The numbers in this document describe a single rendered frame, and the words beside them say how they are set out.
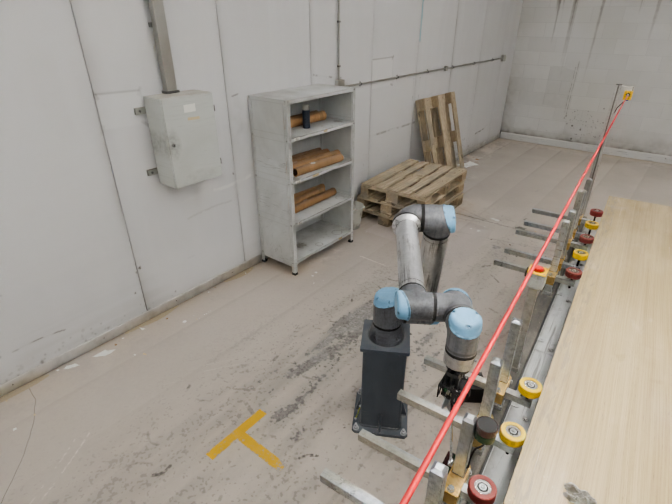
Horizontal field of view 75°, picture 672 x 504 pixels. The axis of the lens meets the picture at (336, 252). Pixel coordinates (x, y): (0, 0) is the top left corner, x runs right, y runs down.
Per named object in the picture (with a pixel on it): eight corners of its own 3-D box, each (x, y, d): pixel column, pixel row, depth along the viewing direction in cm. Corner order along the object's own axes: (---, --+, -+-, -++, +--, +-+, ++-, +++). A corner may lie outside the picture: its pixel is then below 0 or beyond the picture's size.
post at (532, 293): (507, 369, 199) (527, 285, 178) (509, 362, 203) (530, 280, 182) (517, 373, 197) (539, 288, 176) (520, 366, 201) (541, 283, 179)
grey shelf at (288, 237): (261, 261, 430) (246, 95, 356) (321, 230, 492) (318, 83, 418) (295, 275, 405) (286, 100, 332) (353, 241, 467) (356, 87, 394)
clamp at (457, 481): (438, 499, 133) (440, 488, 131) (454, 465, 143) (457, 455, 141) (456, 509, 130) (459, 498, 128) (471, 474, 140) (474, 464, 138)
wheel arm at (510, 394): (422, 365, 187) (423, 357, 185) (426, 361, 190) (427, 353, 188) (529, 410, 166) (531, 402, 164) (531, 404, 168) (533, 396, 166)
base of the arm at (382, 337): (366, 345, 229) (367, 330, 224) (369, 323, 245) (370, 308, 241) (403, 348, 226) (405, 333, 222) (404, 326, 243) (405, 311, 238)
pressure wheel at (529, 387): (522, 415, 164) (528, 393, 159) (509, 399, 171) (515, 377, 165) (540, 411, 166) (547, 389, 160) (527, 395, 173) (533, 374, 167)
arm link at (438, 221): (404, 306, 237) (419, 195, 185) (437, 308, 236) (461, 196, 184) (405, 329, 227) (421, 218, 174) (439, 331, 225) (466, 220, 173)
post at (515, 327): (489, 413, 182) (511, 320, 160) (492, 408, 185) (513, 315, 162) (498, 417, 181) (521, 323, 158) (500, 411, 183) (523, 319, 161)
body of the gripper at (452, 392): (435, 398, 134) (439, 367, 128) (445, 381, 140) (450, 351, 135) (459, 409, 130) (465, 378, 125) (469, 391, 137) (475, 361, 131)
